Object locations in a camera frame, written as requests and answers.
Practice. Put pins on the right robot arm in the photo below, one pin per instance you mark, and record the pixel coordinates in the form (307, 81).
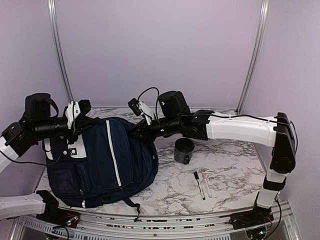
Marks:
(277, 132)

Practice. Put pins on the dark grey metal mug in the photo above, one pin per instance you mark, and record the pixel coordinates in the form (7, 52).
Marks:
(183, 150)

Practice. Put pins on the navy blue student backpack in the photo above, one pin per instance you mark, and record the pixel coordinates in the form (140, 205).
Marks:
(103, 166)

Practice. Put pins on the pink cap marker pen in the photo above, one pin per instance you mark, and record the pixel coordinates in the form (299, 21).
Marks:
(205, 180)

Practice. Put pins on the front aluminium rail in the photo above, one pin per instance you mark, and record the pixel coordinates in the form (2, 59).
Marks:
(215, 226)

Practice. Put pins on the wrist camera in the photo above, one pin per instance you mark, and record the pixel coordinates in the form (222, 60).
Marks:
(139, 108)
(76, 109)

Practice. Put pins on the right aluminium frame post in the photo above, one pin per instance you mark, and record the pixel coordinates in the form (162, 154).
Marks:
(257, 46)

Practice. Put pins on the left aluminium frame post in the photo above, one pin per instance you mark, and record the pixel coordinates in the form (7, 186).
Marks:
(53, 19)

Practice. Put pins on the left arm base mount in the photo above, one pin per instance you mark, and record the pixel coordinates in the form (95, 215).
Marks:
(55, 215)

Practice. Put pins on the blue cap marker pen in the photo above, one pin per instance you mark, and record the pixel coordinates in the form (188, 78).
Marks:
(199, 185)

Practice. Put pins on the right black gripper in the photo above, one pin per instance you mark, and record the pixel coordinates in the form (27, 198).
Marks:
(145, 133)

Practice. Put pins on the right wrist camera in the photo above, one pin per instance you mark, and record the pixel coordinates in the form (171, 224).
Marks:
(139, 108)

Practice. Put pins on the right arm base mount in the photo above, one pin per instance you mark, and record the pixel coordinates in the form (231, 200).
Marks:
(250, 218)

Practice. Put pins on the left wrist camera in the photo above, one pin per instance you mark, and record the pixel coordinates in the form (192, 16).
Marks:
(76, 109)

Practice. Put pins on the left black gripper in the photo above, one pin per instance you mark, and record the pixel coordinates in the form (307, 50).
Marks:
(77, 127)

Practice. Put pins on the aluminium frame post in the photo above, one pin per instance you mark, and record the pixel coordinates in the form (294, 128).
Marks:
(53, 19)
(257, 46)

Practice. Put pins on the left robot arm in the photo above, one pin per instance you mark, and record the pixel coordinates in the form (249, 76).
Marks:
(36, 125)

